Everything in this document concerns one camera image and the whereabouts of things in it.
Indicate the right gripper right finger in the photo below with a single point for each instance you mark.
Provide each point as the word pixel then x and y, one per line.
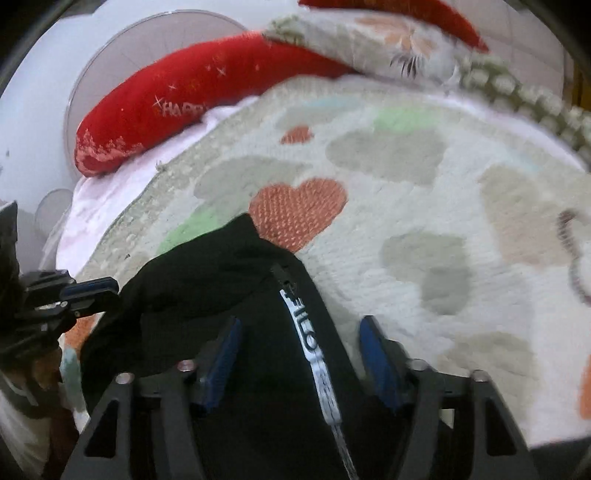
pixel 441 426

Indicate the small round white fan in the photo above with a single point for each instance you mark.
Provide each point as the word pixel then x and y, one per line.
pixel 51 209

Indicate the round pale headboard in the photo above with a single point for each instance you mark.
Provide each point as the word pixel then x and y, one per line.
pixel 133 48

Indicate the white pink bed sheet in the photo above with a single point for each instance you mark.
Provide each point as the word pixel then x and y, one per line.
pixel 98 201

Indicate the floral grey pillow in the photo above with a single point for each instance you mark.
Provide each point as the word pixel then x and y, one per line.
pixel 382 45

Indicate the heart pattern quilt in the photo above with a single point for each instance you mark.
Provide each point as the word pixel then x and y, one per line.
pixel 466 232

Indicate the long red bolster pillow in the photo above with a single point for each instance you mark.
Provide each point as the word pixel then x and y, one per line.
pixel 162 99

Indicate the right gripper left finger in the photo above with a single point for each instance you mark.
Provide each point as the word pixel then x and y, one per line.
pixel 142 429

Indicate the olive white spotted pillow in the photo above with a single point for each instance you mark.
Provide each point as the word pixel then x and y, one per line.
pixel 490 79

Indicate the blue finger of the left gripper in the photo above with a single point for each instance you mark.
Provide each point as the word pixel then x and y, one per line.
pixel 91 297

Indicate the black pants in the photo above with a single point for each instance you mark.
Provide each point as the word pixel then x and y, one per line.
pixel 269 424

